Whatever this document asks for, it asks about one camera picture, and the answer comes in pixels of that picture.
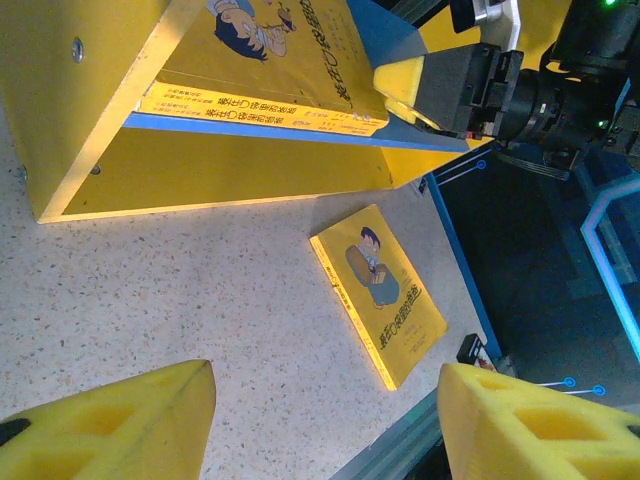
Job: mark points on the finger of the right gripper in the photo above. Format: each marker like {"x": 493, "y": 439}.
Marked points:
{"x": 430, "y": 75}
{"x": 450, "y": 120}

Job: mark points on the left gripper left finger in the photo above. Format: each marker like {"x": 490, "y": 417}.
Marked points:
{"x": 125, "y": 425}

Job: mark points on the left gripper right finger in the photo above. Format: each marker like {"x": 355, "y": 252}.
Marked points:
{"x": 500, "y": 425}

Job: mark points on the yellow cartoon cover book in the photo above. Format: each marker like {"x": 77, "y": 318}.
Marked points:
{"x": 225, "y": 115}
{"x": 300, "y": 60}
{"x": 390, "y": 310}

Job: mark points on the small black card device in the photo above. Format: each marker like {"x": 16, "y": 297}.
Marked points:
{"x": 421, "y": 185}

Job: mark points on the yellow pink blue bookshelf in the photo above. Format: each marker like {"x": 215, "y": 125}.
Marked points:
{"x": 200, "y": 170}

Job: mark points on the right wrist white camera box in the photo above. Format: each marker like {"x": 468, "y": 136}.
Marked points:
{"x": 495, "y": 20}

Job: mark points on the aluminium frame rail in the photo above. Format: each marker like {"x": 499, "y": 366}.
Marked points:
{"x": 400, "y": 440}

